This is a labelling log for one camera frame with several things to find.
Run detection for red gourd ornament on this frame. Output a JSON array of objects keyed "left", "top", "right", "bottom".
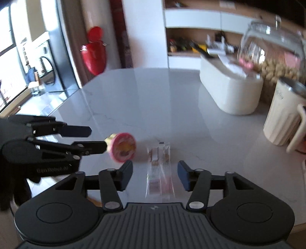
[{"left": 80, "top": 26, "right": 107, "bottom": 77}]

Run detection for clear plastic snack packet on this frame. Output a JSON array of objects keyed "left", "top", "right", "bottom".
[{"left": 145, "top": 141, "right": 177, "bottom": 200}]

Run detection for pink jelly cup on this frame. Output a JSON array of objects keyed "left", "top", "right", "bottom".
[{"left": 105, "top": 132, "right": 137, "bottom": 163}]

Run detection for white oval storage box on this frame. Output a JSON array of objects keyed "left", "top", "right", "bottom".
[{"left": 199, "top": 55, "right": 264, "bottom": 115}]

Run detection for white wooden shelf cabinet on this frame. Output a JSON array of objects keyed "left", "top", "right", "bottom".
[{"left": 164, "top": 0, "right": 306, "bottom": 71}]

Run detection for yellow black tool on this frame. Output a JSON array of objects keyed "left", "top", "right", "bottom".
[{"left": 191, "top": 41, "right": 209, "bottom": 55}]

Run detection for person's left hand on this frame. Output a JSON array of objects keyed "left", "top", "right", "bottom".
[{"left": 0, "top": 178, "right": 32, "bottom": 211}]

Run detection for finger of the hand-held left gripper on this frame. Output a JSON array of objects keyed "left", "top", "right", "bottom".
[
  {"left": 31, "top": 122, "right": 92, "bottom": 138},
  {"left": 27, "top": 138, "right": 108, "bottom": 160}
]

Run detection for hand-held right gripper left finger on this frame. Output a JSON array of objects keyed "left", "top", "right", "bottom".
[{"left": 55, "top": 160, "right": 133, "bottom": 211}]

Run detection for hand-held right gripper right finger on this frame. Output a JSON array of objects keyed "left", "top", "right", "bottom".
[{"left": 177, "top": 160, "right": 255, "bottom": 211}]

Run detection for white shelf gadget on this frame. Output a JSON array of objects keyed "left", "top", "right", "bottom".
[{"left": 206, "top": 33, "right": 235, "bottom": 55}]

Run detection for blue bag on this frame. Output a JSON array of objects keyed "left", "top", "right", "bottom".
[{"left": 25, "top": 68, "right": 39, "bottom": 85}]

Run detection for washing machine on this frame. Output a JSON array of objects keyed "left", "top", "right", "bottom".
[{"left": 35, "top": 38, "right": 65, "bottom": 93}]

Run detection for glass jar with nuts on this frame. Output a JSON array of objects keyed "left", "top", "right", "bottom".
[{"left": 238, "top": 15, "right": 306, "bottom": 104}]

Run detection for cream ribbed mug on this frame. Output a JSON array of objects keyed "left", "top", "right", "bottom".
[{"left": 263, "top": 77, "right": 306, "bottom": 154}]

